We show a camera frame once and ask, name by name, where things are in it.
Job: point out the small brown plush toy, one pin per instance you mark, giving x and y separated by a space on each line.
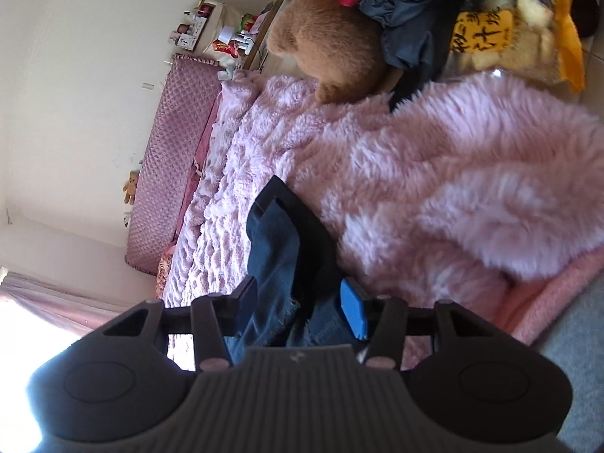
129 188

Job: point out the white wall shelf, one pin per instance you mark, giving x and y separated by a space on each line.
198 25

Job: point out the red snack bag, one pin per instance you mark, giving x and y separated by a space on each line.
225 47

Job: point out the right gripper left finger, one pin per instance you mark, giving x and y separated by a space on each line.
209 320

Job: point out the pink fluffy blanket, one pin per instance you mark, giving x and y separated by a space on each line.
485 191

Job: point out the yellow snack bag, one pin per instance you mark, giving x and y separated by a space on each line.
536 40

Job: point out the floral pink pillow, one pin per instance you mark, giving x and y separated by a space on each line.
163 271

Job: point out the large brown teddy bear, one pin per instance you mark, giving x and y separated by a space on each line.
337 45

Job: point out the black clothing pile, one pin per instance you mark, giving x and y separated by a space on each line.
416 34

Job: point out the dark navy pants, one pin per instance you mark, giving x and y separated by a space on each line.
294 263

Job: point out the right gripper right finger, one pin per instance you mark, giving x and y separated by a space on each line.
383 323

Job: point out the pink curtain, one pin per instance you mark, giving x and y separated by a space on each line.
62 308

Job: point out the white bedside lamp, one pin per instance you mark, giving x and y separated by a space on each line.
237 43

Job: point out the quilted mauve headboard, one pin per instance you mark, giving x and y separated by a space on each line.
185 108

